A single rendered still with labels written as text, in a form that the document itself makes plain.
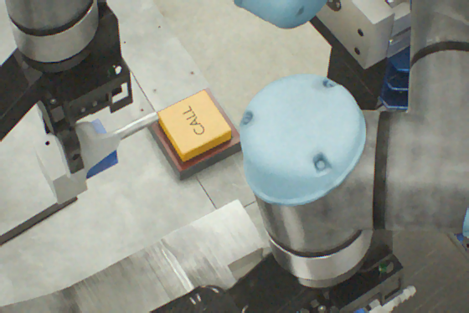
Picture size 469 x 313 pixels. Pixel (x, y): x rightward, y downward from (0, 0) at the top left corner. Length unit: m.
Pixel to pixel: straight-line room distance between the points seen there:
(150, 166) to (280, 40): 1.10
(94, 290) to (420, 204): 0.47
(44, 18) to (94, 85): 0.13
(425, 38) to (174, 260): 0.43
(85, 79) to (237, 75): 1.30
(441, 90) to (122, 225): 0.56
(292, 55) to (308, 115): 1.59
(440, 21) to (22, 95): 0.36
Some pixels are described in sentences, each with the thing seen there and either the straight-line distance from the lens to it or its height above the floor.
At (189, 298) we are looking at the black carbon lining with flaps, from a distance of 0.97.
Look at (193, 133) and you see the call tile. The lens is 1.11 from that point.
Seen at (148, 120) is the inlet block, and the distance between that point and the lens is 1.00.
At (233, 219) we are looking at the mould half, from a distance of 1.00.
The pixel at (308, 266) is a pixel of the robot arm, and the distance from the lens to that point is 0.68.
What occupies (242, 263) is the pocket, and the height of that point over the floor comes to 0.87.
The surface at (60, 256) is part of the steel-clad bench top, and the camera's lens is 1.09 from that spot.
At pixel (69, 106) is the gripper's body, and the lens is 0.86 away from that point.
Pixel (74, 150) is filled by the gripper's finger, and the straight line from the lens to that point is 0.88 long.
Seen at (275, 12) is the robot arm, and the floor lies 1.25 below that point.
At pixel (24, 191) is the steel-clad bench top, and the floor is 0.80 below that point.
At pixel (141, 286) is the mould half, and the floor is 0.89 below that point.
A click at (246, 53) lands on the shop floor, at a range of 2.17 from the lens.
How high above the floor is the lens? 1.80
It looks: 62 degrees down
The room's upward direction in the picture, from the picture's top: 2 degrees clockwise
